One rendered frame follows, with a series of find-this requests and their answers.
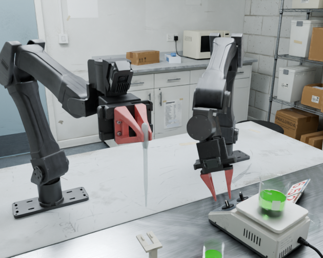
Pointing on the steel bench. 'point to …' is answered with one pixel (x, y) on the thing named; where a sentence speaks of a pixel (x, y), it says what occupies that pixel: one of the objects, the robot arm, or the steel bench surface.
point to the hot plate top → (297, 214)
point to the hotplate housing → (261, 233)
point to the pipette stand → (152, 249)
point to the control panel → (227, 208)
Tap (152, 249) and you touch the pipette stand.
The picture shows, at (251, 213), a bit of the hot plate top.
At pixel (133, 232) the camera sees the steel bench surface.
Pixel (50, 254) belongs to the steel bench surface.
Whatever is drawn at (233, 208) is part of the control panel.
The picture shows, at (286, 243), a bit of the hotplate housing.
